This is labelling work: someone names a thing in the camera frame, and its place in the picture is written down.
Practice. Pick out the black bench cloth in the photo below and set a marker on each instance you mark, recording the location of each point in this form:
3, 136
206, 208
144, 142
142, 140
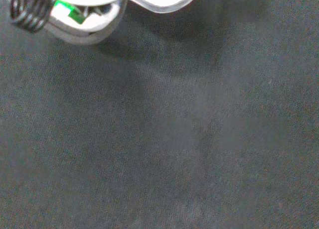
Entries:
159, 139

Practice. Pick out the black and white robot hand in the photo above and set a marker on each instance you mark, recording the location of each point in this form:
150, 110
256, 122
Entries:
87, 27

